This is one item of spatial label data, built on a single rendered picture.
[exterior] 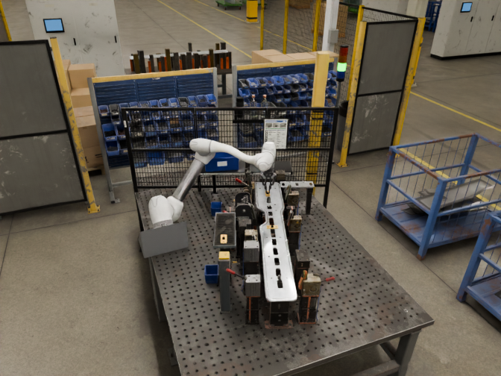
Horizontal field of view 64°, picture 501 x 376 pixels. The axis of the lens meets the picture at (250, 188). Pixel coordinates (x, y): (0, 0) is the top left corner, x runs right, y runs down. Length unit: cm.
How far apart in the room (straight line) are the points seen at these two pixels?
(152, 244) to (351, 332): 155
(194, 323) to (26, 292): 208
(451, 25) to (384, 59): 770
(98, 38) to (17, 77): 492
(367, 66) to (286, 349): 408
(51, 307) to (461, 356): 345
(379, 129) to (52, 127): 432
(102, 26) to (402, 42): 598
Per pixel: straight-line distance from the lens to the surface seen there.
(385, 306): 294
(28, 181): 507
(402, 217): 485
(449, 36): 1353
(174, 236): 317
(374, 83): 589
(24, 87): 466
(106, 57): 948
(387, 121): 630
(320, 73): 360
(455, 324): 403
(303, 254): 269
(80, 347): 371
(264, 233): 288
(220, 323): 269
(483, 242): 384
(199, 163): 339
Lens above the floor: 274
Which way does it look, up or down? 31 degrees down
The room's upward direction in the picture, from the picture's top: 1 degrees clockwise
